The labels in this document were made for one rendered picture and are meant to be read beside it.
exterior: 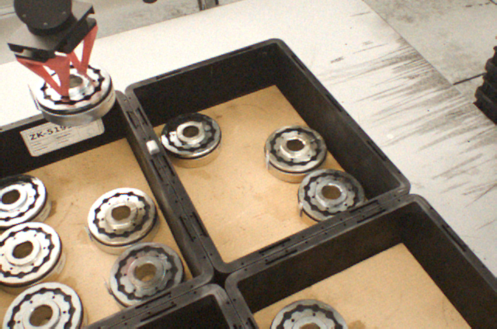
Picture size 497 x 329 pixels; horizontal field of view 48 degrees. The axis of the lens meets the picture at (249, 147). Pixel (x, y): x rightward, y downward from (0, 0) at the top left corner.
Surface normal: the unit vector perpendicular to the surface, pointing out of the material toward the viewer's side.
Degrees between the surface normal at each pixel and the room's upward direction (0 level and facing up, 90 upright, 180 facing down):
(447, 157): 0
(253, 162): 0
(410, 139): 0
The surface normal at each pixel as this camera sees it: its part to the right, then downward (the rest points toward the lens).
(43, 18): 0.40, 0.66
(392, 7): -0.03, -0.67
